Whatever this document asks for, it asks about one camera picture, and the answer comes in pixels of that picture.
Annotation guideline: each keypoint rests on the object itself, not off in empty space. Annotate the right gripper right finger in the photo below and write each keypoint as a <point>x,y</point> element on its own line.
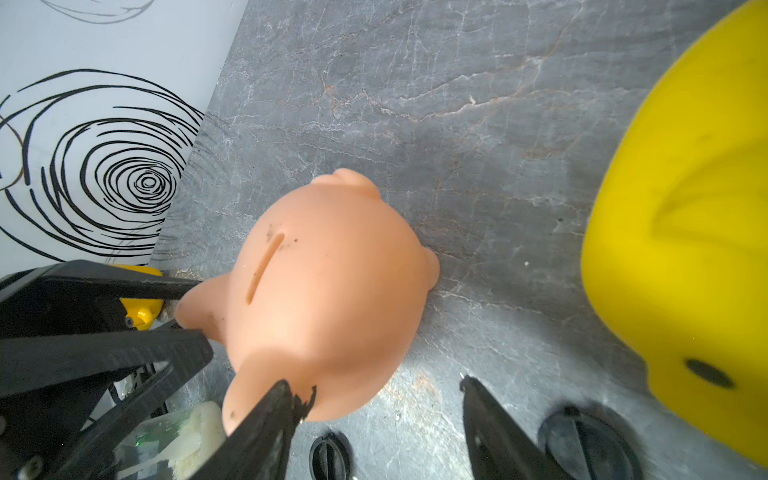
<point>497,447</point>

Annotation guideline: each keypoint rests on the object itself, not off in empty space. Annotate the clear jar with white contents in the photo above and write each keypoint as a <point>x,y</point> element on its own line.
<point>171,446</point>

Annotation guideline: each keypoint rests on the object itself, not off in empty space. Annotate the pink piggy bank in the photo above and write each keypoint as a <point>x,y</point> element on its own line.
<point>327,294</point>

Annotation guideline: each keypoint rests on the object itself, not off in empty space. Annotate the yellow mug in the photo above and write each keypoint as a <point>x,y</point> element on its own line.
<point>142,313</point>

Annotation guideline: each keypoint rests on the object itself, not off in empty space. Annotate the black plug near yellow pig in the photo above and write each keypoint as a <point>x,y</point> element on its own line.
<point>586,447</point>

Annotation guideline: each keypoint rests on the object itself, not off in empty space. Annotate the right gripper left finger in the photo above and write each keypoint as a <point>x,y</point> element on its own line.
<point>260,446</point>

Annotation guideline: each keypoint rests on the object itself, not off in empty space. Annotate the black plug near pink pig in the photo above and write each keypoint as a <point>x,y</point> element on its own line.
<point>330,458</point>

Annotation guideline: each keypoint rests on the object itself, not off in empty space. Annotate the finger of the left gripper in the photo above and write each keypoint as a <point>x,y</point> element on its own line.
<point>51,385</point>
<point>78,297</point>

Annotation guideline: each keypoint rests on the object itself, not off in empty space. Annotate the yellow piggy bank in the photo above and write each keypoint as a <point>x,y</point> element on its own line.
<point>674,260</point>

